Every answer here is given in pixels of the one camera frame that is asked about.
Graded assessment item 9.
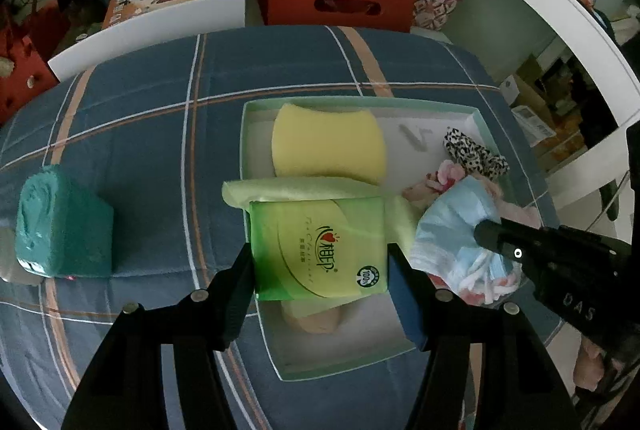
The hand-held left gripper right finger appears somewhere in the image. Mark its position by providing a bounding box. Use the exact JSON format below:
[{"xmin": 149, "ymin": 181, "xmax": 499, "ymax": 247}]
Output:
[{"xmin": 386, "ymin": 241, "xmax": 583, "ymax": 430}]

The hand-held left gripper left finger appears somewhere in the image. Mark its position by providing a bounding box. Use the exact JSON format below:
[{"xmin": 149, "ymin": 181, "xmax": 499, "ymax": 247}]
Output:
[{"xmin": 60, "ymin": 241, "xmax": 257, "ymax": 430}]

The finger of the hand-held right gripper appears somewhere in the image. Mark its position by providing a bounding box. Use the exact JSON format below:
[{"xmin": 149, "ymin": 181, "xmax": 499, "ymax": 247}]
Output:
[{"xmin": 472, "ymin": 216, "xmax": 640, "ymax": 361}]

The pink white zigzag cloth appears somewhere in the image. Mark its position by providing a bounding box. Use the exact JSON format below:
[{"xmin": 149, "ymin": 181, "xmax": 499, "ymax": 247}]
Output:
[{"xmin": 430, "ymin": 175, "xmax": 543, "ymax": 308}]

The light teal tray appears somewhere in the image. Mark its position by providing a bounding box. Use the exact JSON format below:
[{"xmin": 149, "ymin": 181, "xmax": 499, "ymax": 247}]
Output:
[{"xmin": 240, "ymin": 96, "xmax": 543, "ymax": 382}]

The light blue face mask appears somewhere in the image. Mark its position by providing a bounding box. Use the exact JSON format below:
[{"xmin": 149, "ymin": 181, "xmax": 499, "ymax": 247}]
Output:
[{"xmin": 409, "ymin": 175, "xmax": 523, "ymax": 306}]

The green tissue pack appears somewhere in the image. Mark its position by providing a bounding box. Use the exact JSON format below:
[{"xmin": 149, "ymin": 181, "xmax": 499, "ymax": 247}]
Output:
[{"xmin": 248, "ymin": 196, "xmax": 391, "ymax": 302}]

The beige round puff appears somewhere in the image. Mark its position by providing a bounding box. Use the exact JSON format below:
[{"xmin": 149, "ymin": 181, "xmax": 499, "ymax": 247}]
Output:
[{"xmin": 280, "ymin": 299, "xmax": 351, "ymax": 333}]

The green cloth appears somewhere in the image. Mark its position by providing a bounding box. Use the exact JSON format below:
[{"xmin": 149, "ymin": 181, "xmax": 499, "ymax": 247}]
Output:
[{"xmin": 221, "ymin": 176, "xmax": 418, "ymax": 316}]

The pink red flower hair clip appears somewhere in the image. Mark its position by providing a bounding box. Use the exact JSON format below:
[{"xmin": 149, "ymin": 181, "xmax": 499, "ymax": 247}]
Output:
[{"xmin": 432, "ymin": 161, "xmax": 468, "ymax": 188}]

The leopard print scrunchie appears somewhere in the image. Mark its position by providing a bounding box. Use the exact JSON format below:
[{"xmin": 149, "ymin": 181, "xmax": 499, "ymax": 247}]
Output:
[{"xmin": 443, "ymin": 127, "xmax": 510, "ymax": 181}]

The yellow sponge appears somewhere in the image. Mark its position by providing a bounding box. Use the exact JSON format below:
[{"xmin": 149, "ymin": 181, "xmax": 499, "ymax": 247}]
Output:
[{"xmin": 271, "ymin": 103, "xmax": 388, "ymax": 186}]

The person's right hand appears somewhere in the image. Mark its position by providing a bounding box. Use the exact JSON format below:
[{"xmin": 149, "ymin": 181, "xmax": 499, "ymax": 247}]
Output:
[{"xmin": 572, "ymin": 337, "xmax": 618, "ymax": 388}]

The teal toy box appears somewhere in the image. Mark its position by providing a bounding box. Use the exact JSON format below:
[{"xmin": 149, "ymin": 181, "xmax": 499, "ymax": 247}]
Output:
[{"xmin": 14, "ymin": 164, "xmax": 116, "ymax": 278}]

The white chair back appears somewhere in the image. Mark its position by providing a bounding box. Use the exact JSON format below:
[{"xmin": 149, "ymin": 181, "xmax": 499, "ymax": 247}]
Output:
[{"xmin": 47, "ymin": 0, "xmax": 247, "ymax": 84}]

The red felt bag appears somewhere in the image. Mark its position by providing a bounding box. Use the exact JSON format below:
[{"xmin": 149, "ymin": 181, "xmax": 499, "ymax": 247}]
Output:
[{"xmin": 0, "ymin": 0, "xmax": 68, "ymax": 126}]

